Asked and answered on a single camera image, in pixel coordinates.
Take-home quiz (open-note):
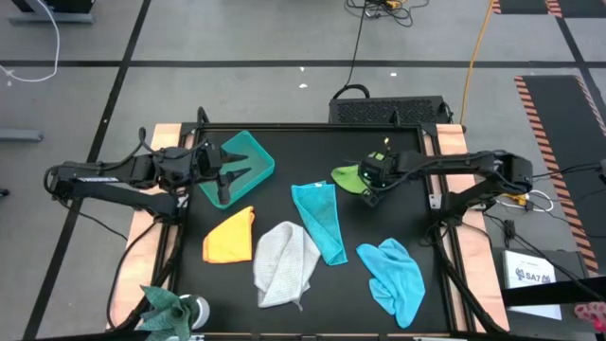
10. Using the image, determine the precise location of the black power cable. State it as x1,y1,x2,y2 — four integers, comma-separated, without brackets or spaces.
330,0,372,100

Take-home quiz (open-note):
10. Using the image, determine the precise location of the grey desk foot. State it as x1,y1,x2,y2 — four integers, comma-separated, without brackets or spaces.
7,12,96,26
0,128,45,143

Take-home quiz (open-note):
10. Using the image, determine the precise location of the orange microfiber towel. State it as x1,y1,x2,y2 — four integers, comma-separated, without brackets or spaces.
202,205,256,264

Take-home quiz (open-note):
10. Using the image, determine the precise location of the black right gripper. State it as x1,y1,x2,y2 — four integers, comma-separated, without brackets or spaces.
358,151,400,208

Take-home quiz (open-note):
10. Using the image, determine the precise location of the black perforated computer case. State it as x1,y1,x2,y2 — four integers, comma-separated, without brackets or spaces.
328,95,451,127

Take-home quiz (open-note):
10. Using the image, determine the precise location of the lime green microfiber towel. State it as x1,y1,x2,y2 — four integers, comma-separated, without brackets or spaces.
330,163,371,195

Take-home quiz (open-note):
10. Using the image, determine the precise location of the black frame bar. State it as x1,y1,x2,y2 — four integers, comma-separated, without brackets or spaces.
500,276,606,308

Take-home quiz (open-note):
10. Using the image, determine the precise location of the dark green cloth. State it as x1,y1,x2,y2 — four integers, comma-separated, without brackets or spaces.
135,284,201,341

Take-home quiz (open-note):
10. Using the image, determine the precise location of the pink patterned object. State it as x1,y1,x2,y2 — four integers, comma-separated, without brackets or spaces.
573,301,606,335

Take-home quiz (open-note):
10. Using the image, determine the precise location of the teal microfiber towel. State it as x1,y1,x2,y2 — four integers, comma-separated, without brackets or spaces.
290,180,349,267

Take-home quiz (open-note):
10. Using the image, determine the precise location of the black cable bundle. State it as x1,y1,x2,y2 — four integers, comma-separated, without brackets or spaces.
345,0,431,28

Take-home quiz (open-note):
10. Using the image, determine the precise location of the grey waffle-weave towel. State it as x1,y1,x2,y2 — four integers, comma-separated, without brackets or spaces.
252,221,322,313

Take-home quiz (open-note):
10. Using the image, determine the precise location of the white cable loop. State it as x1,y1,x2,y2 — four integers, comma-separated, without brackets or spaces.
494,188,555,214

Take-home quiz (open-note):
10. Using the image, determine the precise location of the white floor cable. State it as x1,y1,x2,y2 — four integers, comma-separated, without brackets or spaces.
0,0,62,84

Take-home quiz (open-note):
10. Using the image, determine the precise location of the black hazard-striped floor mat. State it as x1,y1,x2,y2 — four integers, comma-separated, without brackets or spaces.
490,0,550,15
513,74,606,278
544,0,606,19

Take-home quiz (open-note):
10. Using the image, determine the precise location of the black table frame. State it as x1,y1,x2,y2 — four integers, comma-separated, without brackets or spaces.
163,106,470,341

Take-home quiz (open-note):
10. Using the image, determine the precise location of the black corrugated cable conduit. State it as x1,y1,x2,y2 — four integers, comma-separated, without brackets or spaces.
431,226,508,335
120,222,187,332

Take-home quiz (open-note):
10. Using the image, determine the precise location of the teal plastic bin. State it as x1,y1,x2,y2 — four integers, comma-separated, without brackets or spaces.
197,130,276,210

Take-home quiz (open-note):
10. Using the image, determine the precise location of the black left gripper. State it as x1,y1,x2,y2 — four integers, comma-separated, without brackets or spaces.
190,142,254,188

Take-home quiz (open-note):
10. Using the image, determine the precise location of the white SA7 printed sheet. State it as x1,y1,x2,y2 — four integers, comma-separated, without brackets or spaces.
501,249,563,322

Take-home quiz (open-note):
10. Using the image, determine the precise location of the sky blue microfiber towel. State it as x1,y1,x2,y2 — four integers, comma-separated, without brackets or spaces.
355,238,426,330

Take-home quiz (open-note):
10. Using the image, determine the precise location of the yellow extension cord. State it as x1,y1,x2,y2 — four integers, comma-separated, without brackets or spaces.
459,0,496,125

